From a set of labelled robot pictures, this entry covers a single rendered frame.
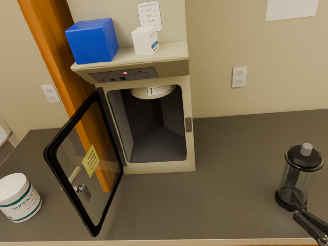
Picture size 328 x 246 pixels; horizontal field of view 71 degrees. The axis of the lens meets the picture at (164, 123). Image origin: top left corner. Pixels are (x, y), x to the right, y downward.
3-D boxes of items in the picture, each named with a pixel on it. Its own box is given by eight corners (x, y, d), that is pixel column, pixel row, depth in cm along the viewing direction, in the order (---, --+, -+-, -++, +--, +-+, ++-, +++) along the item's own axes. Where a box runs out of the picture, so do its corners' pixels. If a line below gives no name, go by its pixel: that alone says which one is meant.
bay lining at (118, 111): (135, 128, 120) (119, 63, 99) (186, 124, 117) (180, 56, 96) (127, 162, 100) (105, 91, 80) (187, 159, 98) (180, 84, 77)
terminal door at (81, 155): (124, 170, 101) (96, 88, 77) (95, 239, 77) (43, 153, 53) (122, 170, 101) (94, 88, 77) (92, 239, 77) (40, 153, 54)
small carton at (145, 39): (142, 48, 67) (138, 26, 64) (158, 48, 66) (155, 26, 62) (135, 54, 64) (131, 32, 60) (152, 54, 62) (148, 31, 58)
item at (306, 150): (282, 151, 77) (285, 136, 74) (311, 150, 76) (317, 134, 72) (292, 173, 70) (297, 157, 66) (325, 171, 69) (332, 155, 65)
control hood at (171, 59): (92, 81, 78) (82, 51, 72) (190, 71, 74) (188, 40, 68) (81, 98, 68) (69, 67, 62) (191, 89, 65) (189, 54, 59)
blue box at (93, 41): (87, 52, 71) (77, 21, 65) (119, 48, 70) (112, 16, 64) (76, 65, 63) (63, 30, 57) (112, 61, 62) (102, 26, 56)
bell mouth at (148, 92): (134, 79, 97) (131, 66, 94) (176, 74, 95) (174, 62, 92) (126, 101, 83) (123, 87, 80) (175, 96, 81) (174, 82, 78)
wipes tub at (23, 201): (20, 195, 103) (2, 173, 94) (48, 194, 101) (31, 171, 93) (2, 223, 93) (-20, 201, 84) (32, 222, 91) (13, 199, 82)
